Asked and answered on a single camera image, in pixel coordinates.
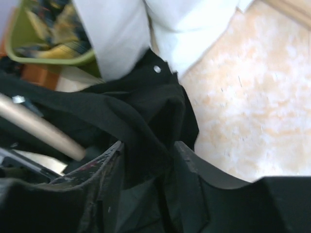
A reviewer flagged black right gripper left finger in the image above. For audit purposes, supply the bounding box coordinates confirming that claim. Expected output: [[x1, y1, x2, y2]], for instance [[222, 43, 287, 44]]
[[0, 142, 124, 233]]

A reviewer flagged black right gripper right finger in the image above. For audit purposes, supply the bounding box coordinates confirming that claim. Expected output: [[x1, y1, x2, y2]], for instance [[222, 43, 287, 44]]
[[174, 142, 311, 233]]

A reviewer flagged black garment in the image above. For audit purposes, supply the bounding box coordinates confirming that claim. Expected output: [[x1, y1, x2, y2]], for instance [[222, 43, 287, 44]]
[[0, 48, 200, 190]]

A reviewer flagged beige wooden hanger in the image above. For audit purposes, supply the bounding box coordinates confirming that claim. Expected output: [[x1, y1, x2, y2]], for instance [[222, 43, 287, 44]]
[[0, 94, 86, 161]]

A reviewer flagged yellow plaid shirt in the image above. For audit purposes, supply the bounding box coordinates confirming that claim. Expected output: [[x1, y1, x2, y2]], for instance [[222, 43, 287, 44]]
[[16, 0, 91, 59]]

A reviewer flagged orange compartment tray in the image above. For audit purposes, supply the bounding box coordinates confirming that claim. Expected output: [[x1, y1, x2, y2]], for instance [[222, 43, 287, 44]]
[[0, 40, 59, 90]]

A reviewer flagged cream white hanging garment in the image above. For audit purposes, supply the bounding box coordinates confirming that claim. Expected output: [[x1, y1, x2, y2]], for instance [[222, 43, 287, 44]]
[[73, 0, 251, 81]]

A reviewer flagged green plastic basket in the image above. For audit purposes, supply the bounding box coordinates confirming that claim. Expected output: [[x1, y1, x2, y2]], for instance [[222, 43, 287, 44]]
[[5, 0, 100, 78]]

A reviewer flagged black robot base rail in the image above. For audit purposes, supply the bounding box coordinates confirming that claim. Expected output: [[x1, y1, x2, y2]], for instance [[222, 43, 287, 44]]
[[0, 148, 66, 184]]

